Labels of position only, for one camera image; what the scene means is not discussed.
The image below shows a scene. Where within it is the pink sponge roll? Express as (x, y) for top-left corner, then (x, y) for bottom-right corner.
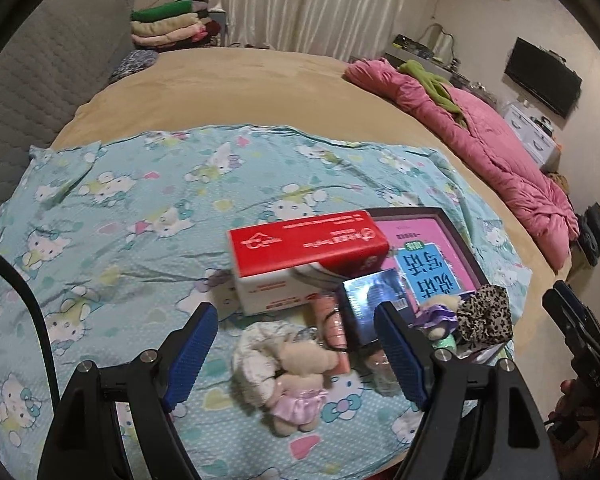
(312, 294), (351, 375)

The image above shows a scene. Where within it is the pink quilted duvet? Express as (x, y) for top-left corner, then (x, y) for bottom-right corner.
(343, 58), (579, 272)

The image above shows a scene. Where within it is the black wall television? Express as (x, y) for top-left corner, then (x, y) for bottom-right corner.
(504, 37), (582, 118)

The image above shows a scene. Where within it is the black bag on floor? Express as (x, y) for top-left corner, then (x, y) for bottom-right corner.
(577, 203), (600, 268)

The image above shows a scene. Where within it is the dark blue glossy box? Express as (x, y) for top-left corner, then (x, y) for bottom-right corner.
(336, 269), (415, 351)

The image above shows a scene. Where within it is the hello kitty blue cloth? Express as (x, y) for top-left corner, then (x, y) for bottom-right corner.
(0, 125), (531, 479)

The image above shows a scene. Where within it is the white drawer cabinet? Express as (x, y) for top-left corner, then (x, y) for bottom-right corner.
(503, 104), (560, 174)

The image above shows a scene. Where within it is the tan bed sheet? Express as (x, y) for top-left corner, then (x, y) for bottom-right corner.
(53, 48), (567, 364)

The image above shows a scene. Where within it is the white floral scrunchie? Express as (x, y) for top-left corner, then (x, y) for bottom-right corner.
(232, 321), (302, 408)

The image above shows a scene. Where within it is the leopard print scrunchie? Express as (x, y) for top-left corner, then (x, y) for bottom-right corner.
(456, 284), (513, 346)

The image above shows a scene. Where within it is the red white tissue box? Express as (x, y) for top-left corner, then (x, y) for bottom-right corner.
(227, 210), (390, 315)

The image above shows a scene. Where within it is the white curtain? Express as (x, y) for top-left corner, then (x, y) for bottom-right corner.
(210, 0), (407, 61)

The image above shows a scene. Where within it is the grey quilted headboard cushion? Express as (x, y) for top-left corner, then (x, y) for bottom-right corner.
(0, 0), (134, 206)

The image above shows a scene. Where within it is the plush bear pink dress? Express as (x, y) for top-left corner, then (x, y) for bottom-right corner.
(265, 340), (339, 437)

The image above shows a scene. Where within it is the clear bag pink puff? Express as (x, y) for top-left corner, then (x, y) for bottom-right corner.
(363, 349), (402, 396)

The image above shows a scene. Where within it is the green garment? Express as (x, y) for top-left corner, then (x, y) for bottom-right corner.
(398, 60), (468, 129)

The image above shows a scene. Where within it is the folded clothes stack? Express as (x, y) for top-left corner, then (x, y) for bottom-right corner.
(131, 0), (228, 52)

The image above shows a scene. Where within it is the dark tray with pink book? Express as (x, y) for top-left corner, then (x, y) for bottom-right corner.
(364, 206), (512, 366)

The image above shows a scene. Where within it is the right hand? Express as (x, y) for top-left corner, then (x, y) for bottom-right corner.
(545, 379), (597, 444)

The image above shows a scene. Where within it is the black cable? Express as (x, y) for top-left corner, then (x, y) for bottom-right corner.
(0, 242), (64, 406)

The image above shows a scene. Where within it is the cream plush bunny purple bow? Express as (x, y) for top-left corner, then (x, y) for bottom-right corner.
(413, 295), (463, 341)

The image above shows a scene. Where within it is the green egg sponge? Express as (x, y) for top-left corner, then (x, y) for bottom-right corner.
(432, 335), (457, 354)

